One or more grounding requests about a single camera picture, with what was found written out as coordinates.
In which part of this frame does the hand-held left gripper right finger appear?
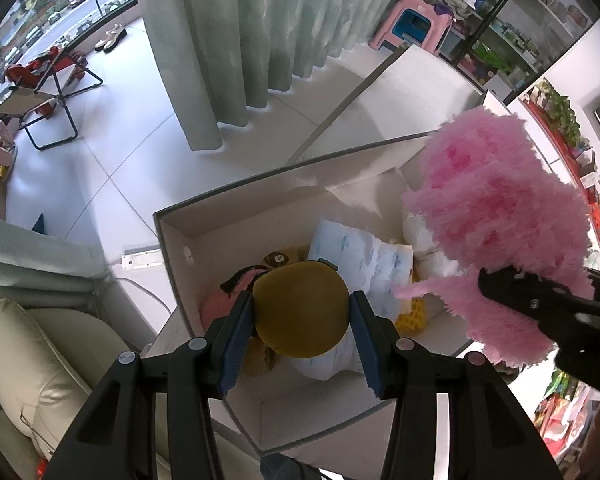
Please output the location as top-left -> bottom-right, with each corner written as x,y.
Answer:
349,290 -> 564,480

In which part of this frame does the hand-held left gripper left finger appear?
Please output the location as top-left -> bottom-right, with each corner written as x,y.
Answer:
50,291 -> 255,480

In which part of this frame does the brown round cushion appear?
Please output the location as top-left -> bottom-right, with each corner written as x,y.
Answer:
252,259 -> 352,360

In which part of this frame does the pink fluffy duster cloth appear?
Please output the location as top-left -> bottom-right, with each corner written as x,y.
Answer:
392,109 -> 597,369

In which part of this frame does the large grey storage box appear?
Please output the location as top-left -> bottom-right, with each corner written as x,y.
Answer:
152,132 -> 487,461

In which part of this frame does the pink plush doll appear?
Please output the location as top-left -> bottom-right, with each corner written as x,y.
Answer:
200,266 -> 267,332

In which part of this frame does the yellow toy block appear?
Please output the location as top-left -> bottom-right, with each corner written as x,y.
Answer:
396,297 -> 427,332

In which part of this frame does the pile of colourful packets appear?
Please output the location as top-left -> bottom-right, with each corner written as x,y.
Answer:
539,367 -> 600,463

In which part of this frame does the white blue printed plastic pack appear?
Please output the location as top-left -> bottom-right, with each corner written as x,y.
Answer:
295,217 -> 414,382

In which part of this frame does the white plush item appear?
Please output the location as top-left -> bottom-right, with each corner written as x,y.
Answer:
401,205 -> 463,282

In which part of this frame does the white power strip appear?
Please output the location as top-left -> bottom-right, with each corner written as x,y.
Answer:
121,247 -> 164,272

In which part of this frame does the potted green plant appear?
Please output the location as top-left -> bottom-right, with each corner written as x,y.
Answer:
532,79 -> 583,147

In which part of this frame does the cream sofa cushion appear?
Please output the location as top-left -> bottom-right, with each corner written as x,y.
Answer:
0,299 -> 137,462

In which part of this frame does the glass display cabinet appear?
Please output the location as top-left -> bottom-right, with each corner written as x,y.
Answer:
457,0 -> 597,103

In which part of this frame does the pink plastic stool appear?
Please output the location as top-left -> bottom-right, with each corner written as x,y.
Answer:
369,0 -> 457,57

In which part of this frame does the pale green curtain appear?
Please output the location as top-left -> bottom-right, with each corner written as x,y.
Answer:
129,0 -> 417,154

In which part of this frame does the black folding chair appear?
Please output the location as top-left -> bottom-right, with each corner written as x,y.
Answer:
0,52 -> 104,152

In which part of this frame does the pair of beige shoes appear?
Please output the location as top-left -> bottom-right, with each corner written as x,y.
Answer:
93,26 -> 129,53

